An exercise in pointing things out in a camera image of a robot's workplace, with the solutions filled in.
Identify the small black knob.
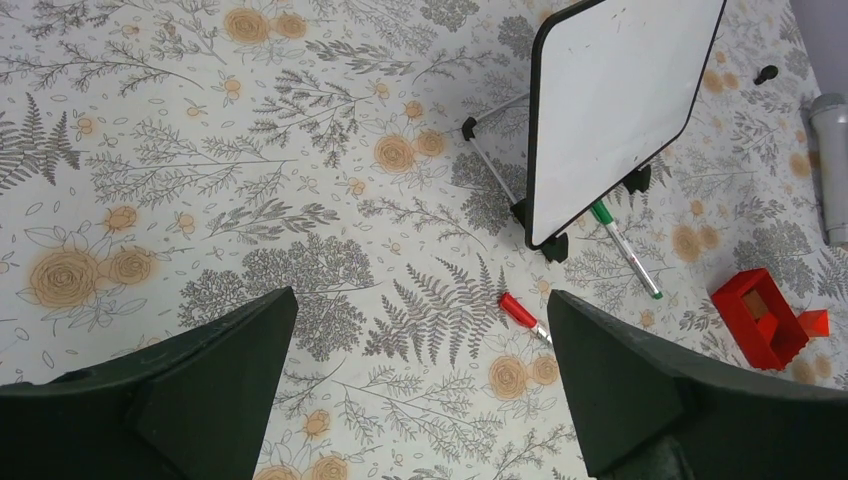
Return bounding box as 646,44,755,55
753,65,779,86

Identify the white whiteboard black frame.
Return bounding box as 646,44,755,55
525,0,725,250

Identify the red marker pen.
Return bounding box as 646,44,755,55
498,292,553,345

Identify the small orange block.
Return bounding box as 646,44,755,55
797,310,830,338

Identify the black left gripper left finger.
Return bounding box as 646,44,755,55
1,287,298,479

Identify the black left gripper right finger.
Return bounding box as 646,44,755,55
548,290,847,479

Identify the green marker pen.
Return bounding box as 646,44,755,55
590,201,663,300

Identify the red plastic box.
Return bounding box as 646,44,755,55
711,268,809,371

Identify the silver microphone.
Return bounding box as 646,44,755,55
809,93,847,247

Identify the whiteboard wire stand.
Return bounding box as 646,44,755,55
461,93,652,263

